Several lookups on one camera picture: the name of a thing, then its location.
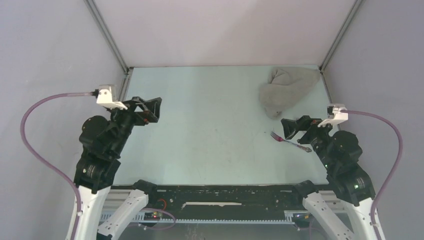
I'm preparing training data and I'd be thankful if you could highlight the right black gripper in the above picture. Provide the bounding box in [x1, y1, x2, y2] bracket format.
[280, 113, 337, 170]

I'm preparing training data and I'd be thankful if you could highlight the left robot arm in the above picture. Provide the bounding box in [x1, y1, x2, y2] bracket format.
[66, 96, 162, 240]

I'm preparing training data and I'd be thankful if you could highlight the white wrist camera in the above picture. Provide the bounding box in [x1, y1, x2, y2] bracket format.
[96, 84, 128, 110]
[317, 103, 349, 128]

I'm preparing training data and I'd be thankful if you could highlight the grey cloth napkin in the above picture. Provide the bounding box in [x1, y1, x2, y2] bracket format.
[258, 66, 321, 120]

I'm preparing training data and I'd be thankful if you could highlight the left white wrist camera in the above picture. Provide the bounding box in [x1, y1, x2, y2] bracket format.
[96, 84, 128, 110]

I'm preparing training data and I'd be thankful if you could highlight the pink metal fork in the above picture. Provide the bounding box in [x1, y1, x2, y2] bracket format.
[270, 131, 312, 153]

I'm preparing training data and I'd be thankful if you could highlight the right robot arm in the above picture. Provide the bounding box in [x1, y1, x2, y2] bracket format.
[281, 113, 385, 240]

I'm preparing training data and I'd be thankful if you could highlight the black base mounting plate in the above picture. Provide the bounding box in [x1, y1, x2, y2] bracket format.
[147, 184, 306, 222]

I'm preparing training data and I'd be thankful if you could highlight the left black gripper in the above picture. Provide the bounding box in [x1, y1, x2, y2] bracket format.
[108, 94, 163, 155]

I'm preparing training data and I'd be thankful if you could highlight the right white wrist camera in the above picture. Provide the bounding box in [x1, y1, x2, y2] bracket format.
[317, 103, 349, 128]

